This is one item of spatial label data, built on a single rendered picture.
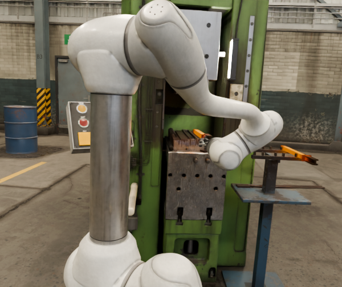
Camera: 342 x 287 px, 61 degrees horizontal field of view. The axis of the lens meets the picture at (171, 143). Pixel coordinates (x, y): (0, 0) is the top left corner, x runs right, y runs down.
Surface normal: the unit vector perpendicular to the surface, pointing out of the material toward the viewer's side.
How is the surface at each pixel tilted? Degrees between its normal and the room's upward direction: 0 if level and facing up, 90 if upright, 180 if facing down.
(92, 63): 95
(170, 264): 6
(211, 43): 90
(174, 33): 103
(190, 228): 90
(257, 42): 90
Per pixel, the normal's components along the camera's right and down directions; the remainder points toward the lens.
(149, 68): -0.15, 0.90
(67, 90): -0.10, 0.16
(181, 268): 0.14, -0.97
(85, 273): -0.49, 0.06
